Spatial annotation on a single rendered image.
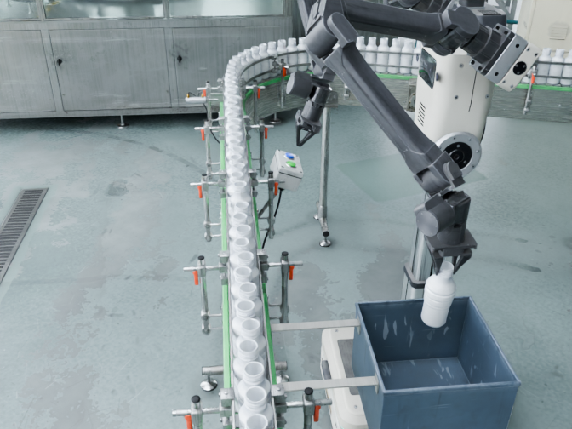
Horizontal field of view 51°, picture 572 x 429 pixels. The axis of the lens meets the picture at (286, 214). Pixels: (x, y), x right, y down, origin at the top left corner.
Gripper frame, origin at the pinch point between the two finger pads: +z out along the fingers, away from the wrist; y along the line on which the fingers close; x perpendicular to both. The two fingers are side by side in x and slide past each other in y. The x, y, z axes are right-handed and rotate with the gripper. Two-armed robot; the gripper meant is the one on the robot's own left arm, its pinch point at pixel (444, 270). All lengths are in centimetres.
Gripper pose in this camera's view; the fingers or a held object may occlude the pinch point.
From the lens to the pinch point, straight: 143.3
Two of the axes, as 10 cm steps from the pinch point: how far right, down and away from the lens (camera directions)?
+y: 9.9, -0.6, 0.8
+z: 0.1, 8.4, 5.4
